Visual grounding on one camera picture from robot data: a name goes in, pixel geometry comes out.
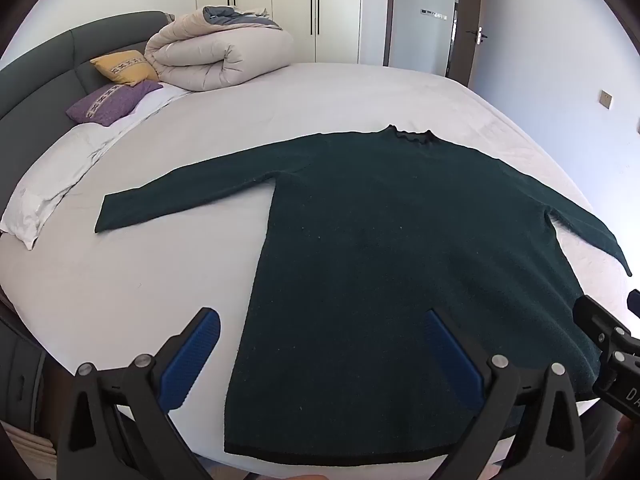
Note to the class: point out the white pillow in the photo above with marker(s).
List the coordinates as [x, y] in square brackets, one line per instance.
[60, 170]

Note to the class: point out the beige wall switch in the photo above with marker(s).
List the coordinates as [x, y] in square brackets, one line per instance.
[606, 99]

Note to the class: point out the purple patterned pillow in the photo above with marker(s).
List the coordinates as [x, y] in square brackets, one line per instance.
[107, 102]

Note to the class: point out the white sheeted bed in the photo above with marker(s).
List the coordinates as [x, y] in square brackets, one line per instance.
[165, 280]

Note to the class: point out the cream wardrobe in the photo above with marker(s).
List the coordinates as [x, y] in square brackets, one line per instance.
[280, 5]

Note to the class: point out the dark green sweater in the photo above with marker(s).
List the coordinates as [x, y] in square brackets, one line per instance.
[390, 240]

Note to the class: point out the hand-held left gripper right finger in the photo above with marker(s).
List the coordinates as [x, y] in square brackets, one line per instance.
[457, 360]

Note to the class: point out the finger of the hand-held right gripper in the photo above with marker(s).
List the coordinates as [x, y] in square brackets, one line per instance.
[635, 304]
[595, 317]

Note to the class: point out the yellow patterned pillow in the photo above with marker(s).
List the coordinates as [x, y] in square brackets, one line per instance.
[125, 66]

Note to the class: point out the dark grey padded headboard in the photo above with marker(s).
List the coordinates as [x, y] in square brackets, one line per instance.
[45, 85]

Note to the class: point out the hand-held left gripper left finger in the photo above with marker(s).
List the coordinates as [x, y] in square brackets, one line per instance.
[192, 355]

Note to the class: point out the beige rolled duvet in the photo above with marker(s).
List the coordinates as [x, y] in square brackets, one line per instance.
[215, 55]

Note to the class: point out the dark grey nightstand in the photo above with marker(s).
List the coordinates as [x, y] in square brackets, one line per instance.
[17, 365]

